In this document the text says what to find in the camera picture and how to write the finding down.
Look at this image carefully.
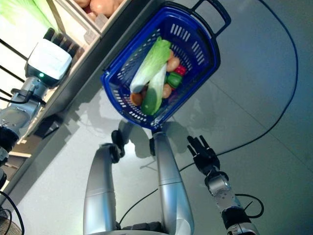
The silver robot right leg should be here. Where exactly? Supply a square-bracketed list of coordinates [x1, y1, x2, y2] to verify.
[149, 131, 195, 235]

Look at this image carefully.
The red bell pepper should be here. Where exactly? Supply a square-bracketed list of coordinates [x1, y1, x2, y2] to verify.
[174, 65, 188, 76]

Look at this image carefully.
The black robot right foot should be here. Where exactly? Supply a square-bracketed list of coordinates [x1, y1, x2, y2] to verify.
[149, 137, 157, 156]

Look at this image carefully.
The wooden potato crate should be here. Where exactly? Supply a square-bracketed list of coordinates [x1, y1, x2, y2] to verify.
[52, 0, 130, 37]

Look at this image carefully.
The black robot foot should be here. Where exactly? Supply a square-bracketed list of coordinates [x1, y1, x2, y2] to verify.
[111, 129, 125, 161]
[149, 137, 157, 156]

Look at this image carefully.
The wooden display rack frame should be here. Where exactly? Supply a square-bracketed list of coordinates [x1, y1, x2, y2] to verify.
[0, 0, 162, 196]

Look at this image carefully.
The green white napa cabbage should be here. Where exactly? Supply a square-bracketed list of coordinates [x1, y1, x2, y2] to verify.
[140, 65, 168, 116]
[129, 36, 172, 93]
[0, 0, 58, 31]

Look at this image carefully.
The silver robot leg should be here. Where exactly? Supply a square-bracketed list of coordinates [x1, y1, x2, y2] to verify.
[149, 131, 195, 235]
[83, 143, 118, 235]

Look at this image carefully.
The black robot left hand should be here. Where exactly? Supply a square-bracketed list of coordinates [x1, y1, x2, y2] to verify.
[25, 27, 85, 89]

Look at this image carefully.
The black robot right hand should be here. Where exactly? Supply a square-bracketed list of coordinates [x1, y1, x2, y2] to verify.
[187, 135, 221, 176]

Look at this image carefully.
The orange round vegetable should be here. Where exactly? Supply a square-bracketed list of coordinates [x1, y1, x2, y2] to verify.
[130, 93, 144, 106]

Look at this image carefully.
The blue plastic shopping basket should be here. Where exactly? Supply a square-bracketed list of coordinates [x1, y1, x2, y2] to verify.
[100, 0, 232, 130]

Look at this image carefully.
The wide slatted wooden crate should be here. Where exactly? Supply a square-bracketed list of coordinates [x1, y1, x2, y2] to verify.
[0, 0, 103, 147]

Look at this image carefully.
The long black floor cable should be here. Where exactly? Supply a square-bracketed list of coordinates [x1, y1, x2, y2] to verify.
[117, 0, 300, 226]

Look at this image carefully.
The black robot left foot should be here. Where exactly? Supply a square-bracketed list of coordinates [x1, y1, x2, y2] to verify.
[111, 129, 125, 161]

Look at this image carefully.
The silver robot left leg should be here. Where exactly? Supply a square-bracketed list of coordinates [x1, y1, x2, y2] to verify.
[83, 143, 118, 235]

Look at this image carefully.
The green bell pepper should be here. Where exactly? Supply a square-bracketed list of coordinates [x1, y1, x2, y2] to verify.
[167, 72, 183, 89]

